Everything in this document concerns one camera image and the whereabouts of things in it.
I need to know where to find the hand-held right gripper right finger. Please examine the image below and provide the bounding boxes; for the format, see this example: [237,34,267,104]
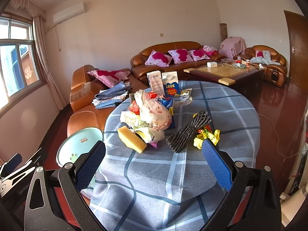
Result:
[202,139,282,231]

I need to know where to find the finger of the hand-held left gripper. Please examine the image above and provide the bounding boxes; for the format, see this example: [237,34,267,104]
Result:
[3,154,23,172]
[14,148,44,174]

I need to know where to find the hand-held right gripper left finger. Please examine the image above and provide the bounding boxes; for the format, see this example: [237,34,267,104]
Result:
[24,140,107,231]

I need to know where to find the light blue cartoon trash bin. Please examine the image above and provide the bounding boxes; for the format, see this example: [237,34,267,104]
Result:
[56,127,104,174]

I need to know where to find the yellow wrapper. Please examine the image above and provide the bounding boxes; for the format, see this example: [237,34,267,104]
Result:
[194,129,220,150]

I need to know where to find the orange wrapper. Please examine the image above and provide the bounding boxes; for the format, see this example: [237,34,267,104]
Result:
[195,125,212,134]

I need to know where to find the dark knitted cloth strip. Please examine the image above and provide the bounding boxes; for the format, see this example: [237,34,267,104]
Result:
[166,110,213,153]

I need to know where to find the yellow sponge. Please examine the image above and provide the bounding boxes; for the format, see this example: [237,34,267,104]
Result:
[117,125,148,154]

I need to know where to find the white plastic bag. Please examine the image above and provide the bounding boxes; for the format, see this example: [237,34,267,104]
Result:
[120,111,166,143]

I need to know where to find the clear plastic wrapper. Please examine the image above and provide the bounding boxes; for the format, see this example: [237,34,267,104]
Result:
[173,96,193,108]

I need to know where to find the red plastic bag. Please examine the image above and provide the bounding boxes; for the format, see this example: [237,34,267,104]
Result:
[129,100,140,115]

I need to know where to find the blue snack packet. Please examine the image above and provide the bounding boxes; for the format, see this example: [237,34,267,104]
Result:
[157,97,177,128]

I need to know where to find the brown leather chaise sofa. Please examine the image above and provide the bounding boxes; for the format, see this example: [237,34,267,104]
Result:
[67,65,150,139]

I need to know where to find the folded blue checked bedsheets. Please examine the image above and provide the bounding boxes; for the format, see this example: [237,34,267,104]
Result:
[93,81,131,109]

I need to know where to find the pink floral pillow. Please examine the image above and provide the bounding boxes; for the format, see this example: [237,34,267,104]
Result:
[187,49,211,60]
[168,49,193,64]
[145,50,173,67]
[87,69,131,88]

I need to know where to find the blue milk carton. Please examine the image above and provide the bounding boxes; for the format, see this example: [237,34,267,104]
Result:
[162,72,181,97]

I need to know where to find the wooden glass-top coffee table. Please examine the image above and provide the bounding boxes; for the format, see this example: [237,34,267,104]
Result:
[183,61,264,97]

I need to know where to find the sliding glass window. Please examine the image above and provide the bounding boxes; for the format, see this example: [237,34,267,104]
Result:
[0,17,47,104]

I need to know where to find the white and blue carton box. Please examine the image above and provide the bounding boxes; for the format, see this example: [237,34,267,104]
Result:
[147,70,165,98]

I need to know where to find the red and white bag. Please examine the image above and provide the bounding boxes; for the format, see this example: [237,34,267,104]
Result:
[233,56,246,69]

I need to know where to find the brown leather armchair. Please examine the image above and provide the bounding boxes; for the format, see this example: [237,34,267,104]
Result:
[233,45,288,87]

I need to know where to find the pink folded blanket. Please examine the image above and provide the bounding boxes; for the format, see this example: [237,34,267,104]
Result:
[203,45,219,56]

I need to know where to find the light blue clothes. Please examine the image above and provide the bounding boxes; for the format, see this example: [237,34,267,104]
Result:
[250,50,282,65]

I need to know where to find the beige curtain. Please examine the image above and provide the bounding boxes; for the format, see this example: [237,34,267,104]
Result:
[10,0,68,110]

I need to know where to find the pink cloth covered chair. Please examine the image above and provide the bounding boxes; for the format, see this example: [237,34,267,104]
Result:
[219,37,246,59]

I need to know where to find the brown leather three-seat sofa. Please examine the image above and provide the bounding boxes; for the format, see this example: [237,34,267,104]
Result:
[130,41,227,80]

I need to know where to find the rolled beige mat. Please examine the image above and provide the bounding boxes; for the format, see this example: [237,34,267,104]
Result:
[220,23,228,46]

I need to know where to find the brown wooden door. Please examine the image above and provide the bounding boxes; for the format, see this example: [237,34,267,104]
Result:
[284,10,308,94]

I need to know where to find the white air conditioner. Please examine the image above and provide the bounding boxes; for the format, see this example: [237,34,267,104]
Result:
[53,2,86,24]

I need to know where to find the white floor cable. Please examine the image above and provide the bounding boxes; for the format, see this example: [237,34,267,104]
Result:
[259,114,301,159]

